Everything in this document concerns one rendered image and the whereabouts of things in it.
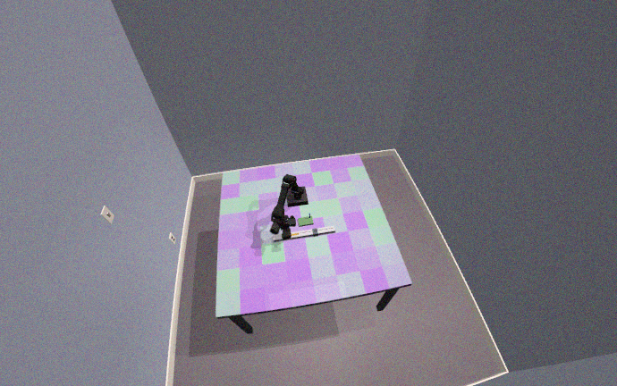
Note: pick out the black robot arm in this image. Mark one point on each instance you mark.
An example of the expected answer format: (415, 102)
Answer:
(278, 212)

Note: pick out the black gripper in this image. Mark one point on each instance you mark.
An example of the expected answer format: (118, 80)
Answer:
(286, 231)

